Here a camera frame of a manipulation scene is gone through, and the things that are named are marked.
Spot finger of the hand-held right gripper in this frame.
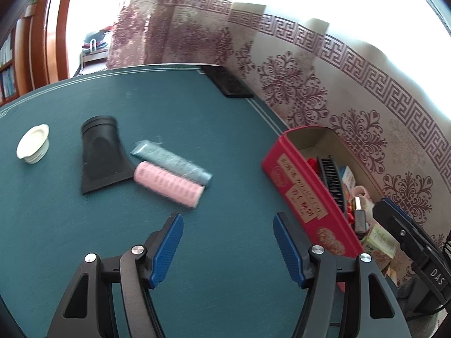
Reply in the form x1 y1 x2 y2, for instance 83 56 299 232
372 198 435 264

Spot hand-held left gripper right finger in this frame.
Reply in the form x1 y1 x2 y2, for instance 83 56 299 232
273 212 413 338

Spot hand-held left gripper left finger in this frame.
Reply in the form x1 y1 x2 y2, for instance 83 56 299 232
46 212 184 338

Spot beige and green medicine box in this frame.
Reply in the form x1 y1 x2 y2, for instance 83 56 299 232
362 224 400 258

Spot blue and white medicine box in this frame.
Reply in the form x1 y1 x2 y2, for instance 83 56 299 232
341 165 357 191

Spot red tin container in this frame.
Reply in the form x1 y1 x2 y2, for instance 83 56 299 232
261 126 400 293

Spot black comb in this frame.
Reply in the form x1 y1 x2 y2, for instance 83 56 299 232
317 155 348 214

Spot red snack packet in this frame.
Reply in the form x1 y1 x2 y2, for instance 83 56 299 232
306 158 357 224

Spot grey cloth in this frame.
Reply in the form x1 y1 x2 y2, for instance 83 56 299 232
396 276 445 338

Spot grey-blue tube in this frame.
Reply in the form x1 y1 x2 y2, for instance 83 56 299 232
130 140 213 186

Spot black hair dryer nozzle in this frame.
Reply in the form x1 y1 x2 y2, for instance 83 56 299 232
81 115 136 195

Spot patterned purple curtain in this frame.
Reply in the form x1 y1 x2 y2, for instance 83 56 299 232
106 0 451 289

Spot white plastic flange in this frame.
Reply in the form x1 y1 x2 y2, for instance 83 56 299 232
16 123 50 164

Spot black phone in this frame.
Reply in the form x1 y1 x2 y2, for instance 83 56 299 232
201 64 254 98

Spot rows of books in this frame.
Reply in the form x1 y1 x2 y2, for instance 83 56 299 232
0 39 15 100

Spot wooden bookshelf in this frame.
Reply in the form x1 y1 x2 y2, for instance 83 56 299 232
0 3 46 104

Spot wooden door frame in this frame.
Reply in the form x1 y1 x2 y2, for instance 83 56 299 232
44 0 80 83

